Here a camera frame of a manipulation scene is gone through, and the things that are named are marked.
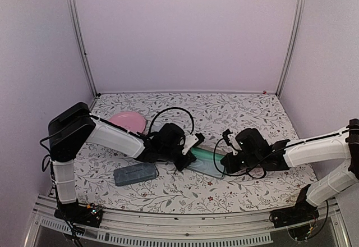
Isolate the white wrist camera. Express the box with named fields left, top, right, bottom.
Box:
left=182, top=133, right=205, bottom=155
left=222, top=129, right=241, bottom=155

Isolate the blue glasses case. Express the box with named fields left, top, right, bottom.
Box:
left=113, top=163, right=158, bottom=186

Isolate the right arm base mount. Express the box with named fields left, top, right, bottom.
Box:
left=269, top=185, right=319, bottom=241

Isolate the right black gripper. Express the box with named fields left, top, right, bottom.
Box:
left=222, top=152, right=262, bottom=173

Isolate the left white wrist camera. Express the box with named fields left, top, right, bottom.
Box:
left=182, top=133, right=205, bottom=155

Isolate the right aluminium frame post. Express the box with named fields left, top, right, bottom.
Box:
left=275, top=0, right=306, bottom=99

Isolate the right black cable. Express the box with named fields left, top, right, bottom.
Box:
left=213, top=139, right=267, bottom=180

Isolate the front aluminium rail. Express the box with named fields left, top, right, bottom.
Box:
left=25, top=195, right=352, bottom=246

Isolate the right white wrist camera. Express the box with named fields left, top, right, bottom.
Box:
left=222, top=129, right=241, bottom=155

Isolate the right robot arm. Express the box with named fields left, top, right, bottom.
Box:
left=220, top=118, right=358, bottom=222

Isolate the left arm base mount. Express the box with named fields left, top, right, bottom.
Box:
left=54, top=200, right=103, bottom=228

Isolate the pink plate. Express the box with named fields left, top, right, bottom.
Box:
left=109, top=112, right=146, bottom=132

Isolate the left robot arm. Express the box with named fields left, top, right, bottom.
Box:
left=39, top=102, right=204, bottom=221

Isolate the black cable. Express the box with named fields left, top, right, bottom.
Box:
left=213, top=139, right=267, bottom=180
left=147, top=107, right=196, bottom=138

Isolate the left aluminium frame post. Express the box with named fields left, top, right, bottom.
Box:
left=67, top=0, right=98, bottom=98

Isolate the aluminium frame post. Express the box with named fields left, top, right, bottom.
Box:
left=67, top=0, right=98, bottom=98
left=275, top=0, right=306, bottom=99

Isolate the grey glasses case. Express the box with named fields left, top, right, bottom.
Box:
left=187, top=147, right=225, bottom=179

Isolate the left black cable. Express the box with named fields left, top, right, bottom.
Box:
left=147, top=107, right=196, bottom=138

